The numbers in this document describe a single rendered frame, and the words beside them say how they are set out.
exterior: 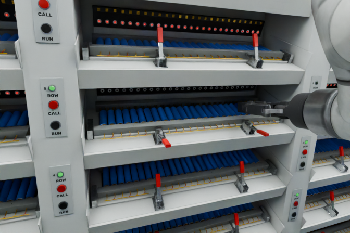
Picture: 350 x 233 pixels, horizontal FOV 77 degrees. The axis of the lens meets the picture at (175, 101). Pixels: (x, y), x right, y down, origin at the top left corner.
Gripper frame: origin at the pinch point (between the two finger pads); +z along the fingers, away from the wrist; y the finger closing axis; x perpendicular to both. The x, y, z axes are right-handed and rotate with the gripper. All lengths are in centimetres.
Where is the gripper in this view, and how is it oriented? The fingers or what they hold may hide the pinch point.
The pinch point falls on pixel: (250, 106)
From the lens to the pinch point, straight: 65.8
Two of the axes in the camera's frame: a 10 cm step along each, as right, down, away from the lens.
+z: -3.2, -0.2, 9.5
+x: -0.4, -10.0, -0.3
